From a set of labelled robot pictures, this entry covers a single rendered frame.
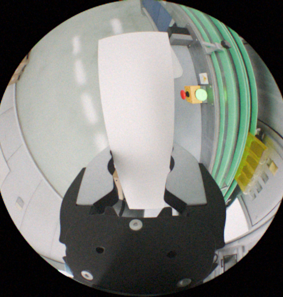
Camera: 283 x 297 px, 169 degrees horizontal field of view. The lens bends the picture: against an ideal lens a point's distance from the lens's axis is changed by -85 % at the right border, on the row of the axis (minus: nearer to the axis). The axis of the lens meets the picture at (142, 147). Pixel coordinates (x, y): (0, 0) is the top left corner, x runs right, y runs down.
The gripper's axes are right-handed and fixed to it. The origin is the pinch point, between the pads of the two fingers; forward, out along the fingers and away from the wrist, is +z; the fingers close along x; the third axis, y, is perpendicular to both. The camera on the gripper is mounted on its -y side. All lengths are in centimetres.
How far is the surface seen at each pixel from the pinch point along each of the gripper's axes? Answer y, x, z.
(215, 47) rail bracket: -21.8, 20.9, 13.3
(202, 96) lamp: -4.8, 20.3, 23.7
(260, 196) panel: 29, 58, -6
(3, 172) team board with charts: 38, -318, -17
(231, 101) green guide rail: -5.7, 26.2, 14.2
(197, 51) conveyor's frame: -24.4, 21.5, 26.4
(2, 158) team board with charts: 12, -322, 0
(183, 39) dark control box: -29.0, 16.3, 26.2
